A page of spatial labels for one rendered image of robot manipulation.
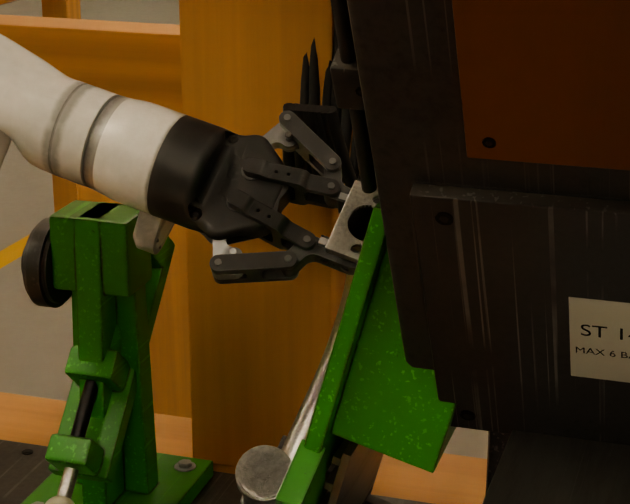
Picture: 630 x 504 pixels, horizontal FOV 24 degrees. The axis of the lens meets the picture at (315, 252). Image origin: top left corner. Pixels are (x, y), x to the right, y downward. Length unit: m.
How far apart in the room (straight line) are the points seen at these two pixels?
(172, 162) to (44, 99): 0.11
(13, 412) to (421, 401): 0.72
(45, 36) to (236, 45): 0.25
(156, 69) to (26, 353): 2.63
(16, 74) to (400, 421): 0.37
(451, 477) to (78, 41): 0.54
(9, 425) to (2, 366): 2.39
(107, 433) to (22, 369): 2.66
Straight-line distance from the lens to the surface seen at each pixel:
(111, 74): 1.42
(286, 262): 0.98
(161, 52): 1.39
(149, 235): 1.07
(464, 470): 1.40
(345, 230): 0.98
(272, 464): 0.95
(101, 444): 1.23
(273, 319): 1.32
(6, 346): 4.03
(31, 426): 1.51
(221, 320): 1.34
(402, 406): 0.91
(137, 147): 1.01
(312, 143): 1.02
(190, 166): 0.99
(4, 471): 1.38
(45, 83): 1.05
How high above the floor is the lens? 1.53
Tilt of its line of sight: 19 degrees down
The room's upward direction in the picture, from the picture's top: straight up
